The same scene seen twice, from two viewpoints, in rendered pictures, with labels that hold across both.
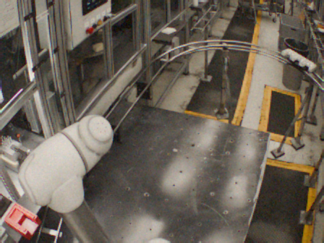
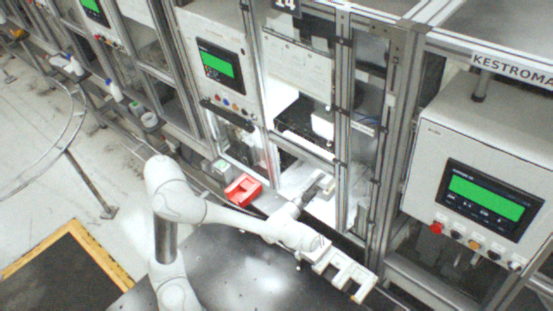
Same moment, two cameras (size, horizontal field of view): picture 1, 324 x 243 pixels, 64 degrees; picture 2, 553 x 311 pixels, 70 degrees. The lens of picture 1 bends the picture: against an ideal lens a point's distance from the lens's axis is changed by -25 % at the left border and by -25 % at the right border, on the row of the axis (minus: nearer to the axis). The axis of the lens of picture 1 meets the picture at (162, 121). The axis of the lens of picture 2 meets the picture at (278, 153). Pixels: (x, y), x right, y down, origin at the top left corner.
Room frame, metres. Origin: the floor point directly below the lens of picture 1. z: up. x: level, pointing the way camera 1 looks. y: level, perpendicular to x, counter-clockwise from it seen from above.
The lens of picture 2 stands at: (1.36, -0.44, 2.56)
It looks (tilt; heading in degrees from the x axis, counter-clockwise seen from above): 47 degrees down; 116
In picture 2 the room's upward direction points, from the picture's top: 8 degrees counter-clockwise
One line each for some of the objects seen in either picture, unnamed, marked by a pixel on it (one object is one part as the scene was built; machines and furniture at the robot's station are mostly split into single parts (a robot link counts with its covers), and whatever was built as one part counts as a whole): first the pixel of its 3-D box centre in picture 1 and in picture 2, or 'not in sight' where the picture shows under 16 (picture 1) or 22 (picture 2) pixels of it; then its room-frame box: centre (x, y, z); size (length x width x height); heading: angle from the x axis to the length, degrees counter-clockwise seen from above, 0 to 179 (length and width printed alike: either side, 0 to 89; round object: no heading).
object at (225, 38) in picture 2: not in sight; (238, 56); (0.60, 0.89, 1.60); 0.42 x 0.29 x 0.46; 158
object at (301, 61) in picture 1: (299, 62); not in sight; (2.22, -1.26, 0.84); 0.37 x 0.14 x 0.10; 36
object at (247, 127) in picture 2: not in sight; (226, 113); (0.55, 0.76, 1.37); 0.36 x 0.04 x 0.04; 158
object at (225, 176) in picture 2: (1, 237); (225, 171); (0.48, 0.72, 0.97); 0.08 x 0.08 x 0.12; 68
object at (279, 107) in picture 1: (282, 112); not in sight; (2.54, -1.34, 0.01); 1.00 x 0.55 x 0.01; 158
